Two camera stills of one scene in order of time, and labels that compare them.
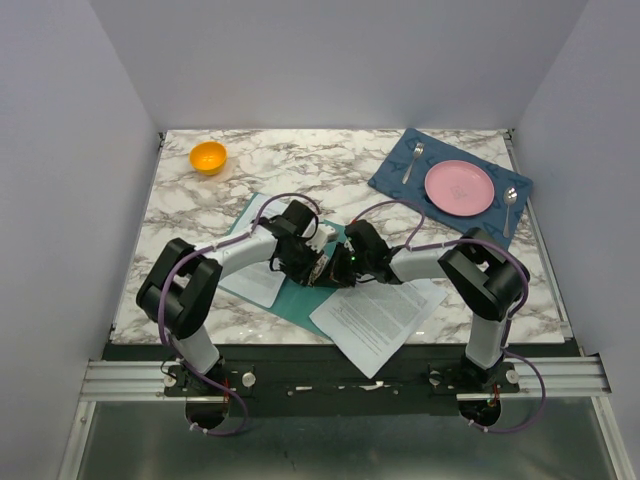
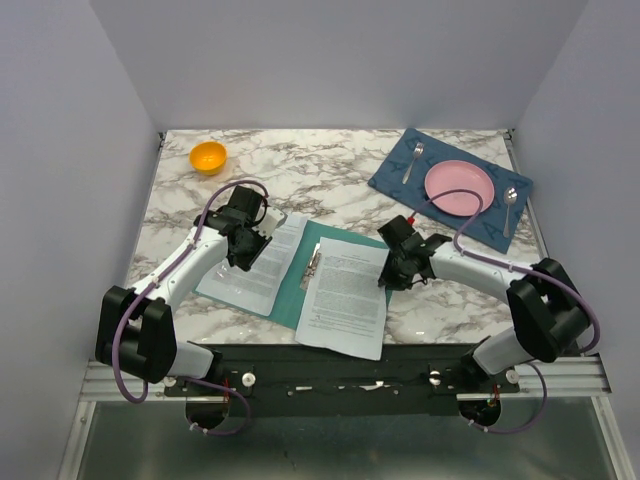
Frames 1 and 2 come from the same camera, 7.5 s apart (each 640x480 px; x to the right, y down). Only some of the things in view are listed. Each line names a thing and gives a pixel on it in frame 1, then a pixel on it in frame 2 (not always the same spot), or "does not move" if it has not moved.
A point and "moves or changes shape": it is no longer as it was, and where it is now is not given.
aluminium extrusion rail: (564, 378) does not move
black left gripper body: (300, 260) → (255, 244)
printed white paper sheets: (370, 322) moves or changes shape
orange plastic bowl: (208, 157) does not move
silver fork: (419, 147) does not move
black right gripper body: (347, 266) → (395, 272)
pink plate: (459, 187) does not move
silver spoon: (510, 195) does not move
